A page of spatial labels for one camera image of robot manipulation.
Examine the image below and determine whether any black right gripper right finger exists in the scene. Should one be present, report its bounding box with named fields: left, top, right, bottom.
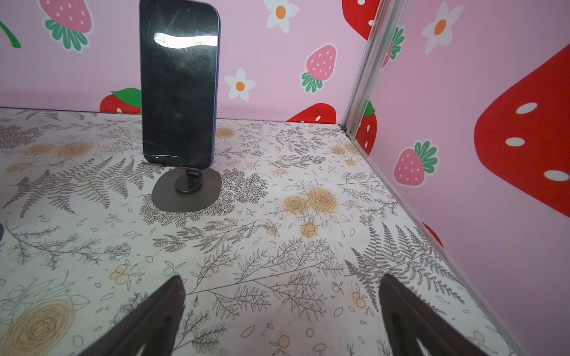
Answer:
left=379, top=274, right=484, bottom=356

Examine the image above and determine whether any aluminium right corner post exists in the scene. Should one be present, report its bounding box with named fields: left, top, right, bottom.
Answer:
left=341, top=0, right=407, bottom=140

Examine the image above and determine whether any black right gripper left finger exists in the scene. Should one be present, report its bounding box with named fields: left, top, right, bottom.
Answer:
left=81, top=276, right=186, bottom=356

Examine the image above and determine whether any dark grey round stand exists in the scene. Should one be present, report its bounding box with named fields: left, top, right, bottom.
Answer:
left=151, top=169, right=222, bottom=213

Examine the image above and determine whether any blue-edged black phone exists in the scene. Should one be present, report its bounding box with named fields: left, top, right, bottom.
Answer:
left=139, top=1, right=221, bottom=169

